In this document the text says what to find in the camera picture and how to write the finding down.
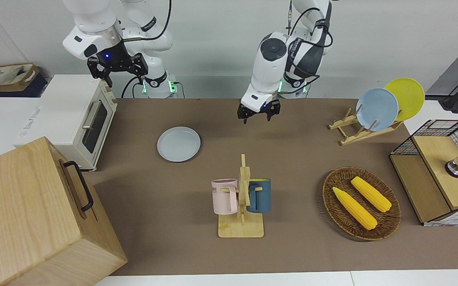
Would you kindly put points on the dark blue bin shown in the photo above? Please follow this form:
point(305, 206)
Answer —
point(34, 90)

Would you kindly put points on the yellow corn cob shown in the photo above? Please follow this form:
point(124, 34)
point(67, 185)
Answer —
point(372, 194)
point(354, 207)

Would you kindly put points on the pink mug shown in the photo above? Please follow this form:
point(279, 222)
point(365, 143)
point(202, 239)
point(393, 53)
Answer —
point(223, 198)

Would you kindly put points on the wooden mug tree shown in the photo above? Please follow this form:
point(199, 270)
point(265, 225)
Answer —
point(241, 228)

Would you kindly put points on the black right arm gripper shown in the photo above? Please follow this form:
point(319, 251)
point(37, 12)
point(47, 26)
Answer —
point(113, 57)

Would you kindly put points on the wooden drawer cabinet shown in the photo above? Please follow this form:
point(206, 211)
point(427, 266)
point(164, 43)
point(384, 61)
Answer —
point(22, 206)

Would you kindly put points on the wooden plate rack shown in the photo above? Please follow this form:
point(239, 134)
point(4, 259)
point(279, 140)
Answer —
point(356, 137)

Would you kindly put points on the brown wicker basket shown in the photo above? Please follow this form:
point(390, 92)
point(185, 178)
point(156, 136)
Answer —
point(388, 222)

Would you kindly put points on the yellow plate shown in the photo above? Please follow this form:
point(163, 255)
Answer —
point(410, 97)

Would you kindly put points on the beige cloth bag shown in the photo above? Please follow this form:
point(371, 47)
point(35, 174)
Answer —
point(2, 74)

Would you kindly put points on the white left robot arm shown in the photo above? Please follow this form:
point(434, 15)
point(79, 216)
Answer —
point(268, 67)

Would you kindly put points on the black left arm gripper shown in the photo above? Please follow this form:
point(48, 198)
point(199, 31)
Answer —
point(261, 108)

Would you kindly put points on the gray round plate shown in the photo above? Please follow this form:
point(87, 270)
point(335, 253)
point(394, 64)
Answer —
point(178, 143)

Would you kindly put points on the dark blue mug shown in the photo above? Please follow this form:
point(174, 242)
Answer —
point(262, 196)

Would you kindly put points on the white toaster oven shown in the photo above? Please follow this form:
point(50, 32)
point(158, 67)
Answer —
point(66, 115)

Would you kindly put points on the light blue plate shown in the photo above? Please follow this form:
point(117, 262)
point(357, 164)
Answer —
point(378, 109)

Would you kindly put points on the brown cardboard box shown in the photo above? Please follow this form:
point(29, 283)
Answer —
point(28, 81)

